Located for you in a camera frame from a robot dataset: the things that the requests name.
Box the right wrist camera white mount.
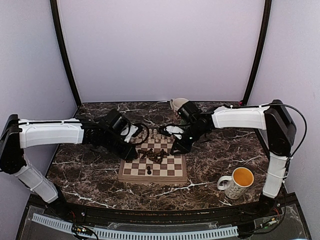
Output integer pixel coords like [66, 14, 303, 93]
[158, 125, 184, 139]

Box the white chess pieces row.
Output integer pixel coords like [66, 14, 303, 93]
[130, 128, 174, 144]

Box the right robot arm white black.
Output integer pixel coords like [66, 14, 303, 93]
[163, 99, 297, 217]

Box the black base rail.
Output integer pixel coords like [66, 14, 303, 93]
[27, 194, 284, 226]

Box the left black frame post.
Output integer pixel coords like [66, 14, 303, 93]
[49, 0, 82, 108]

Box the pile of dark chess pieces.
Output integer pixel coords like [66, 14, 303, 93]
[137, 148, 170, 164]

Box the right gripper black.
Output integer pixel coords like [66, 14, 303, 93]
[170, 123, 208, 155]

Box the seashell pattern mug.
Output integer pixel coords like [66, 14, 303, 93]
[169, 98, 189, 113]

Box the black frame post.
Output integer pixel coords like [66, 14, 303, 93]
[49, 0, 82, 108]
[242, 0, 272, 106]

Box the right black frame post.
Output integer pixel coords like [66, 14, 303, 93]
[242, 0, 272, 106]

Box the wooden chess board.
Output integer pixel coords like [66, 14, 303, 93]
[118, 143, 188, 185]

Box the white mug yellow inside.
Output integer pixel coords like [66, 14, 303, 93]
[217, 167, 255, 200]

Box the white cable duct strip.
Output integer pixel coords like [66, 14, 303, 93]
[31, 213, 239, 240]

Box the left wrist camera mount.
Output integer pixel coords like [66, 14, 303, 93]
[121, 125, 139, 143]

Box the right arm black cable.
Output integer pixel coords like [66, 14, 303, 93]
[274, 103, 308, 166]

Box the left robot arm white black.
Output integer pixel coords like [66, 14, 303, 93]
[0, 109, 141, 218]

